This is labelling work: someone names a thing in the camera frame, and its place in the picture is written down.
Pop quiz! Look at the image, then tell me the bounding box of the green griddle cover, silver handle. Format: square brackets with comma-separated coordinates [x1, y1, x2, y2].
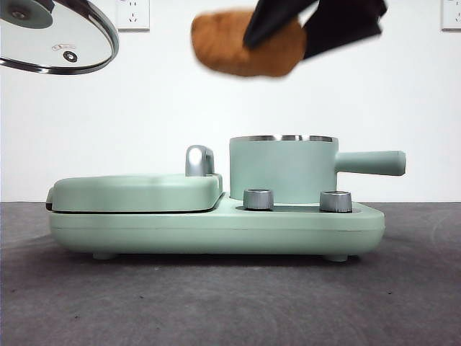
[45, 145, 225, 214]

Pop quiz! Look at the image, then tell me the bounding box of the green breakfast machine base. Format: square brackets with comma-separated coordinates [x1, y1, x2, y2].
[48, 192, 385, 261]

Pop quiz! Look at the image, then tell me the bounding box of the brown potato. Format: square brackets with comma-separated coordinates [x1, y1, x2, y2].
[190, 9, 308, 79]

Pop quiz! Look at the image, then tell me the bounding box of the white wall socket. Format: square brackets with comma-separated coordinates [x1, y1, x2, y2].
[441, 0, 461, 32]
[115, 0, 151, 32]

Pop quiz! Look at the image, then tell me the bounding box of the glass lid with green knob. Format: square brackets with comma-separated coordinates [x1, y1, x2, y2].
[0, 0, 120, 75]

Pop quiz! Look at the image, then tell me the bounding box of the silver control knob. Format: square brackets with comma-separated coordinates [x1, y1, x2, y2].
[243, 187, 275, 210]
[319, 190, 354, 213]

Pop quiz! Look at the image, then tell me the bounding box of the green pot with straight handle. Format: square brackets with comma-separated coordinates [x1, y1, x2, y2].
[228, 134, 407, 202]

